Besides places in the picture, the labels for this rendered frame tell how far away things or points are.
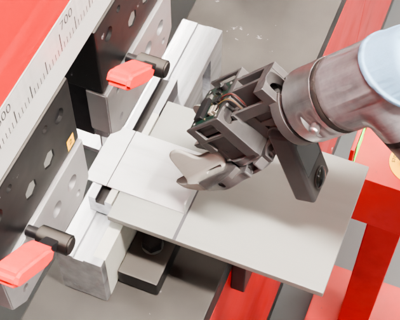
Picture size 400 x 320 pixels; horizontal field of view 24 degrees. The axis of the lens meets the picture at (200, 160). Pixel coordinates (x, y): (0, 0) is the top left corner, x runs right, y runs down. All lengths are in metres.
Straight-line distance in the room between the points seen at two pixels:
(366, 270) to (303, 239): 0.70
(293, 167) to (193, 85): 0.31
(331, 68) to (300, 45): 0.57
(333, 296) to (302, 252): 0.96
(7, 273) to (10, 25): 0.18
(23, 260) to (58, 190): 0.12
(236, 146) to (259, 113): 0.05
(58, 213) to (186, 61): 0.46
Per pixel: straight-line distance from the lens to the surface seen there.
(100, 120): 0.89
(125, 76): 0.79
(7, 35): 0.65
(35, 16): 0.68
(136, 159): 1.11
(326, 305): 2.01
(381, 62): 0.79
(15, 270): 0.70
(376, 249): 1.68
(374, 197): 1.41
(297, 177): 0.96
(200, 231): 1.06
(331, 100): 0.83
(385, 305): 2.03
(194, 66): 1.24
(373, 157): 1.40
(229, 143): 0.94
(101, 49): 0.82
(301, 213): 1.08
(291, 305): 2.13
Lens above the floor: 1.93
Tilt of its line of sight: 57 degrees down
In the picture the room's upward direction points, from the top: straight up
